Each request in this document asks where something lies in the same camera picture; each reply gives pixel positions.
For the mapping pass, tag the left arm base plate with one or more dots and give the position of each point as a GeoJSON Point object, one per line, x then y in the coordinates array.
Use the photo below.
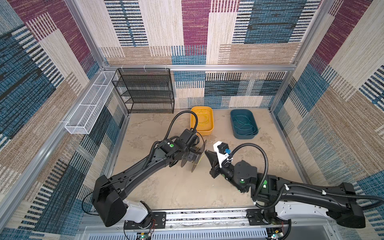
{"type": "Point", "coordinates": [156, 220]}

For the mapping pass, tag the aluminium rail front frame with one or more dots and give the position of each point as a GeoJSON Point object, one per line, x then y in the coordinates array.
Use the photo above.
{"type": "Point", "coordinates": [210, 224]}

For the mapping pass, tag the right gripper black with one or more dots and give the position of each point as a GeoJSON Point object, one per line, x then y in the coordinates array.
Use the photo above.
{"type": "Point", "coordinates": [214, 163]}

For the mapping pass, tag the dark grey cable spool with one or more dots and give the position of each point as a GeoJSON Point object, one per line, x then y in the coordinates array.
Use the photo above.
{"type": "Point", "coordinates": [183, 162]}

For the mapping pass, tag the yellow plastic tray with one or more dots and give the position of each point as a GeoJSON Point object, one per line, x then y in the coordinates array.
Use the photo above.
{"type": "Point", "coordinates": [206, 119]}

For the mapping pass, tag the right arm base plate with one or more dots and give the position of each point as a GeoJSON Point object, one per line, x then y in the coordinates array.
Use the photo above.
{"type": "Point", "coordinates": [260, 217]}

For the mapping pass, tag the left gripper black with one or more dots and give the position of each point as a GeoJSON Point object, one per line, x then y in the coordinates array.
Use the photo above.
{"type": "Point", "coordinates": [190, 157]}

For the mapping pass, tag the black wire mesh shelf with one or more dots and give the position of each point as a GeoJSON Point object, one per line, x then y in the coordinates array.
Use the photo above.
{"type": "Point", "coordinates": [145, 90]}

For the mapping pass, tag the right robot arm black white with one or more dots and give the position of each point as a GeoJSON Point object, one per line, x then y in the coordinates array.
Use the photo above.
{"type": "Point", "coordinates": [289, 200]}

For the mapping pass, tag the white wire mesh basket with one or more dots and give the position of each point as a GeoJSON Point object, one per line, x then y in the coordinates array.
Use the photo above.
{"type": "Point", "coordinates": [87, 112]}

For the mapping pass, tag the teal plastic tray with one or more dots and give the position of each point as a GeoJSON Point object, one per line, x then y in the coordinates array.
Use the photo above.
{"type": "Point", "coordinates": [243, 124]}

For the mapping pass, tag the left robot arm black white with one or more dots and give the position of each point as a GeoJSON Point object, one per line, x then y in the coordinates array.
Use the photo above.
{"type": "Point", "coordinates": [109, 197]}

